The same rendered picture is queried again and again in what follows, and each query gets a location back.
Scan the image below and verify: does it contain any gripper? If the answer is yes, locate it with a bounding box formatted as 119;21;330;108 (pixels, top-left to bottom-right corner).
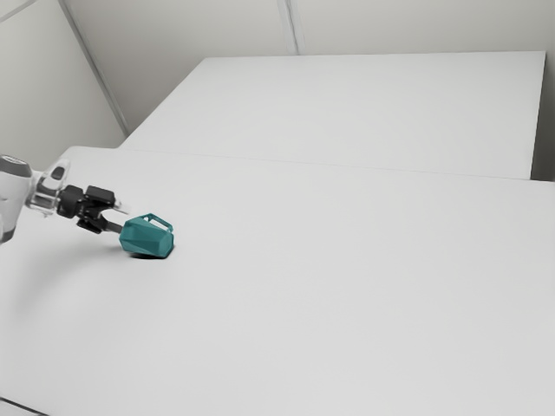
56;185;131;235

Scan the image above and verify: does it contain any teal faceted mug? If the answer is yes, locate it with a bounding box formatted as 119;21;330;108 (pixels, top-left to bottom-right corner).
118;212;176;260

